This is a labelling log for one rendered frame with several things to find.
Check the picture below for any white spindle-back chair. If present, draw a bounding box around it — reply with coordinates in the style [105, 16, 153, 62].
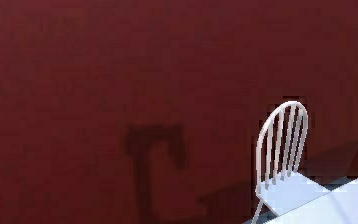
[251, 100, 332, 224]

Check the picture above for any white table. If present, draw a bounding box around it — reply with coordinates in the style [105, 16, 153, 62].
[243, 171, 358, 224]

